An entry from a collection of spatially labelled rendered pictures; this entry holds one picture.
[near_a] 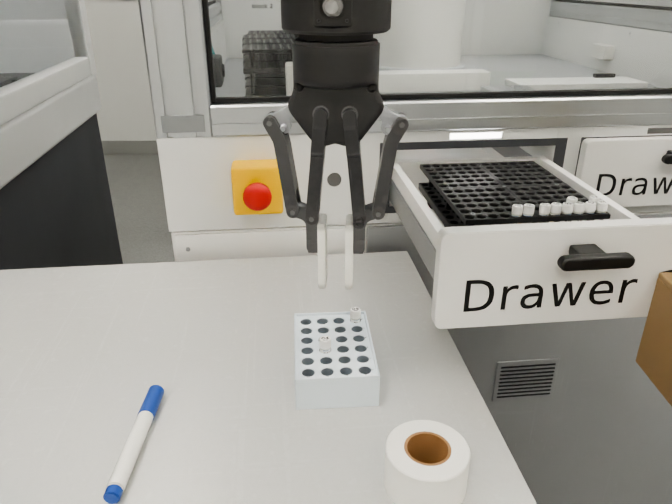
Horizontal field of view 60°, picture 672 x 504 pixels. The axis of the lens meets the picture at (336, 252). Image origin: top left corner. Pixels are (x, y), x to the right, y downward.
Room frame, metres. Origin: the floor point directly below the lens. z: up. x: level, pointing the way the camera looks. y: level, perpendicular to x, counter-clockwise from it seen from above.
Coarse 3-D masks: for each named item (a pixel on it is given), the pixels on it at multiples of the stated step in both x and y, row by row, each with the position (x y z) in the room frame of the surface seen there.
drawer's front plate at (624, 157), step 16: (592, 144) 0.87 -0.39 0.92; (608, 144) 0.87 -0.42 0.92; (624, 144) 0.87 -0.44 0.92; (640, 144) 0.88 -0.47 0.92; (656, 144) 0.88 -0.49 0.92; (592, 160) 0.87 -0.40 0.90; (608, 160) 0.87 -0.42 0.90; (624, 160) 0.87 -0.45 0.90; (640, 160) 0.88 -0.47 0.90; (656, 160) 0.88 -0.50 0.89; (576, 176) 0.88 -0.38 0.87; (592, 176) 0.87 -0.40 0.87; (624, 176) 0.87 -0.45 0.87; (640, 176) 0.88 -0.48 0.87; (656, 176) 0.88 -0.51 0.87; (624, 192) 0.87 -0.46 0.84
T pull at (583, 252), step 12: (576, 252) 0.51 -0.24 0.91; (588, 252) 0.51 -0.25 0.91; (600, 252) 0.51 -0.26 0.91; (624, 252) 0.51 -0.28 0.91; (564, 264) 0.49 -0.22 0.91; (576, 264) 0.49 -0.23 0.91; (588, 264) 0.49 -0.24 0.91; (600, 264) 0.49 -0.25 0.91; (612, 264) 0.50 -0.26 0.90; (624, 264) 0.50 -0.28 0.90
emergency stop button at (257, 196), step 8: (256, 184) 0.76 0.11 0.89; (264, 184) 0.77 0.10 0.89; (248, 192) 0.76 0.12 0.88; (256, 192) 0.76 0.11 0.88; (264, 192) 0.76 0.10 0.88; (248, 200) 0.76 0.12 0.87; (256, 200) 0.76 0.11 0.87; (264, 200) 0.76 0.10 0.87; (256, 208) 0.76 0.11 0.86; (264, 208) 0.76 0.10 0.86
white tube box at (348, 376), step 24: (336, 312) 0.58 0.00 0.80; (312, 336) 0.54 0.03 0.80; (336, 336) 0.54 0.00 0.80; (360, 336) 0.54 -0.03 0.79; (312, 360) 0.50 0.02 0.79; (336, 360) 0.49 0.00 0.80; (360, 360) 0.50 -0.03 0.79; (312, 384) 0.46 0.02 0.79; (336, 384) 0.46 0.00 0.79; (360, 384) 0.46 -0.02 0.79; (312, 408) 0.46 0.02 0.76
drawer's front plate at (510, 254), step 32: (512, 224) 0.54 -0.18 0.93; (544, 224) 0.54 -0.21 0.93; (576, 224) 0.54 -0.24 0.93; (608, 224) 0.54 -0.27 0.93; (640, 224) 0.54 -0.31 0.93; (448, 256) 0.52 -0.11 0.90; (480, 256) 0.52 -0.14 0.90; (512, 256) 0.52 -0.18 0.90; (544, 256) 0.53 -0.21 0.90; (640, 256) 0.54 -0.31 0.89; (448, 288) 0.52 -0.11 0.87; (480, 288) 0.52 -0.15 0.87; (544, 288) 0.53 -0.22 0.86; (576, 288) 0.53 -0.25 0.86; (608, 288) 0.53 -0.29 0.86; (640, 288) 0.54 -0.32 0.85; (448, 320) 0.52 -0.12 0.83; (480, 320) 0.52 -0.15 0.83; (512, 320) 0.52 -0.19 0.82; (544, 320) 0.53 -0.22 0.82; (576, 320) 0.53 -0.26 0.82
